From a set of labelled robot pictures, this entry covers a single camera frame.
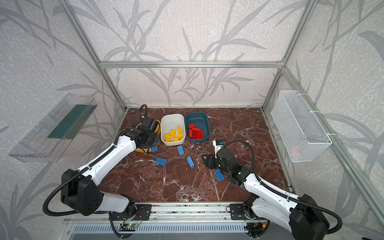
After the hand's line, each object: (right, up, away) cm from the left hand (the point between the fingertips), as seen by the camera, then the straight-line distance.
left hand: (157, 137), depth 84 cm
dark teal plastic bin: (+24, +9, +27) cm, 37 cm away
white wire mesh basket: (+68, +3, -23) cm, 71 cm away
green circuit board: (-10, -42, -14) cm, 45 cm away
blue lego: (+11, -10, +12) cm, 19 cm away
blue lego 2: (0, -16, +7) cm, 17 cm away
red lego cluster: (+21, +1, +18) cm, 27 cm away
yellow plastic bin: (+4, +4, -13) cm, 15 cm away
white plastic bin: (+5, +3, +20) cm, 21 cm away
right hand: (+28, -7, -3) cm, 29 cm away
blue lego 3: (+18, -16, +4) cm, 25 cm away
